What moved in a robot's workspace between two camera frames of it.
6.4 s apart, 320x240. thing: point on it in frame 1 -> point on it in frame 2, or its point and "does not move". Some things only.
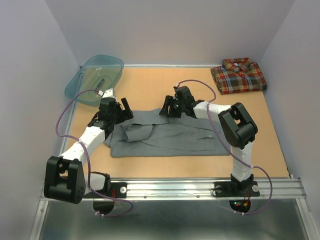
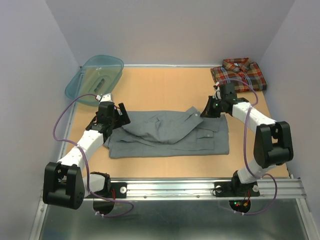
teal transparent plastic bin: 102,72 does not move
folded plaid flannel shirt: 238,75 does not move
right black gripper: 168,101 -> 206,112
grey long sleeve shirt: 149,134 does not move
